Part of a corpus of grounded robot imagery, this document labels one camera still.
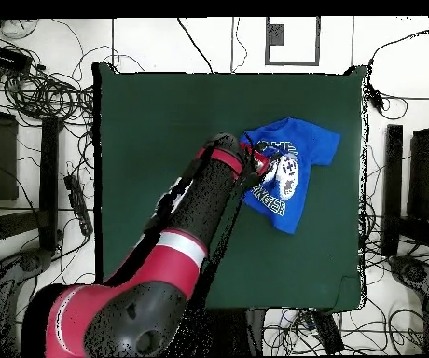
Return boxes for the tangled black cables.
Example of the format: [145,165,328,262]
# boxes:
[0,18,97,130]
[262,200,424,356]

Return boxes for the grey wheeled base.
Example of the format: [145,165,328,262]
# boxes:
[387,255,429,312]
[0,247,55,337]

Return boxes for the black electronics box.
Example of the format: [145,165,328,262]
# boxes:
[0,43,34,75]

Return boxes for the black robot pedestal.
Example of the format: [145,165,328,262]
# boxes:
[206,309,266,357]

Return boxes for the grey square frame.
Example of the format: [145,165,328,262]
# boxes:
[264,15,322,67]

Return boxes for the blue printed t-shirt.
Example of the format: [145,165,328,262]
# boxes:
[239,117,341,235]

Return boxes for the black frame stand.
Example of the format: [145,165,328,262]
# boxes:
[381,94,429,258]
[0,83,62,262]

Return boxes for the dark green table cloth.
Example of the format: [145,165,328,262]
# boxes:
[91,62,368,314]

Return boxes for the black power adapter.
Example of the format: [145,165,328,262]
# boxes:
[367,84,386,115]

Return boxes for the black power strip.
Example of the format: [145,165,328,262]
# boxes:
[305,310,345,356]
[63,173,95,237]

